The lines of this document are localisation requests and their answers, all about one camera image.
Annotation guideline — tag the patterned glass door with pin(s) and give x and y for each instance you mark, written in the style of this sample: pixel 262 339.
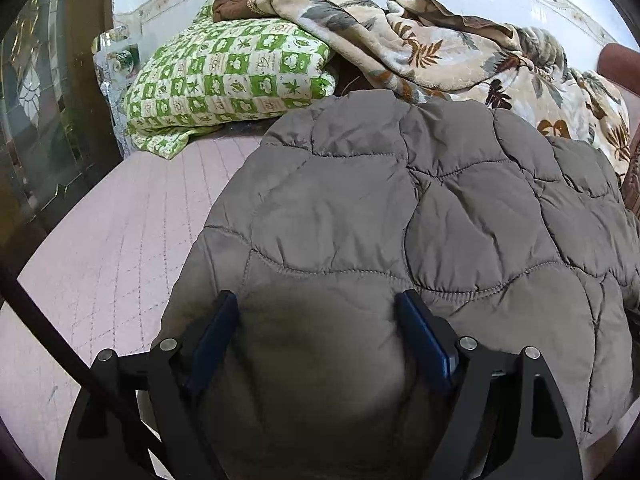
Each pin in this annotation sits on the patterned glass door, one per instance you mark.
pixel 45 125

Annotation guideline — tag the green and white checked pillow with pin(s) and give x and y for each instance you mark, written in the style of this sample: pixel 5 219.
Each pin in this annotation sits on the green and white checked pillow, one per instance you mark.
pixel 225 75

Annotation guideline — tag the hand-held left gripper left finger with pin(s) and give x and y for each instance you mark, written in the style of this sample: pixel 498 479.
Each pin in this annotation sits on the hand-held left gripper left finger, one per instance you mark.
pixel 212 347

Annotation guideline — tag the clear plastic bag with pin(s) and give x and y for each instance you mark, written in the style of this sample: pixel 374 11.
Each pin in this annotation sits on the clear plastic bag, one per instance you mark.
pixel 112 75

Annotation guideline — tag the grey-brown quilted puffer jacket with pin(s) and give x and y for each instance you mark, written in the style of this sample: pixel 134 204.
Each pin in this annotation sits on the grey-brown quilted puffer jacket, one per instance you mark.
pixel 400 240

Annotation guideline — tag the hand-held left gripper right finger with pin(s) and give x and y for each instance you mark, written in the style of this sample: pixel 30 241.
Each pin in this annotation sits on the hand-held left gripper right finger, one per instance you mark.
pixel 425 340

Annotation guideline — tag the pink quilted bed pad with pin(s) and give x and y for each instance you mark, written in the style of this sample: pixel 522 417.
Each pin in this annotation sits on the pink quilted bed pad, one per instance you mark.
pixel 115 240

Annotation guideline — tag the striped brown cloth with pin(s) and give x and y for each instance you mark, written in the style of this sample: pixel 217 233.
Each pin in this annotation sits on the striped brown cloth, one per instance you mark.
pixel 632 170

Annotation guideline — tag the reddish brown cushion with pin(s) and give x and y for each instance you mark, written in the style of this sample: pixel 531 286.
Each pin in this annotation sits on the reddish brown cushion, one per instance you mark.
pixel 622 72

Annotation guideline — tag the beige leaf print blanket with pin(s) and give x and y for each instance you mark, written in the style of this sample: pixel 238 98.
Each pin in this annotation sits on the beige leaf print blanket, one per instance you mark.
pixel 450 55

